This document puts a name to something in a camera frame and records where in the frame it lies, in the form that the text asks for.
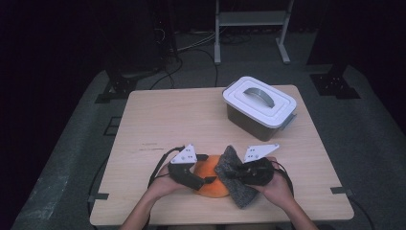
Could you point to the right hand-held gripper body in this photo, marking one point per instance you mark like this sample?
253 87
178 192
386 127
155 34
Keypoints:
258 171

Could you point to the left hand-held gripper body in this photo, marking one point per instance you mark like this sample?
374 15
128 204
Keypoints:
185 174

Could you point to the orange plush toy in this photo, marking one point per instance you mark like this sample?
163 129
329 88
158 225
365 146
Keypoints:
207 188

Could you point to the grey fuzzy cloth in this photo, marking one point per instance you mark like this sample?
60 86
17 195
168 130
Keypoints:
237 193

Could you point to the smoky transparent storage box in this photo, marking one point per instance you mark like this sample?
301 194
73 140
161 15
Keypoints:
249 126

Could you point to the grey lidded storage box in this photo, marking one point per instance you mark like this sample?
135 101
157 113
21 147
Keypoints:
252 105

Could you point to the person's left hand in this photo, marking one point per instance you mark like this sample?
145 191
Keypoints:
162 188

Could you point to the person's right hand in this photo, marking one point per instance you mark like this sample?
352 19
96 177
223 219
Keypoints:
279 188

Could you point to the black tape strip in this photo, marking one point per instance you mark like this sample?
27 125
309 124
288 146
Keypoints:
340 190
100 196

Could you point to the black stand base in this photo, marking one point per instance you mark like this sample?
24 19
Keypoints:
333 84
119 86

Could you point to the dark equipment tower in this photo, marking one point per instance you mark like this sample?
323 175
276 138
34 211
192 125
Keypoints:
166 32

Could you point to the white metal stand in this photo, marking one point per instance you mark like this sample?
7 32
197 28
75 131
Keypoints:
252 18

